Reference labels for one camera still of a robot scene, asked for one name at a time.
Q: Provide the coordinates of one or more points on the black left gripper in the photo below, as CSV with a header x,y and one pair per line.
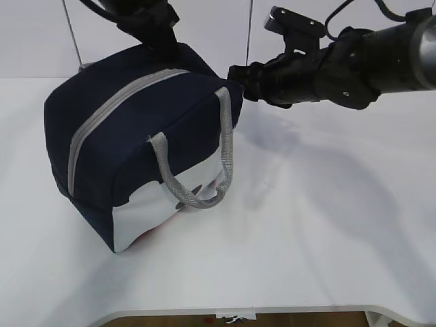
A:
x,y
151,22

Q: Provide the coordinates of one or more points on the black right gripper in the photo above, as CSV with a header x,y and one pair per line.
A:
x,y
304,72

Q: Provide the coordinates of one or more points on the navy insulated lunch bag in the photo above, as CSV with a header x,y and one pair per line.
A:
x,y
132,139

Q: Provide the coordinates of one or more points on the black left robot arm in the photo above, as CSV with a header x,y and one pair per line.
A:
x,y
106,10

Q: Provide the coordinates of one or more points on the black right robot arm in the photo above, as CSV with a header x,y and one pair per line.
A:
x,y
400,58

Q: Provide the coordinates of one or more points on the white tape under table edge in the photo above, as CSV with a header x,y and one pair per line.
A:
x,y
232,316

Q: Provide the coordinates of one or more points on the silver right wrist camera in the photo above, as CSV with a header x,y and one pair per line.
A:
x,y
282,21

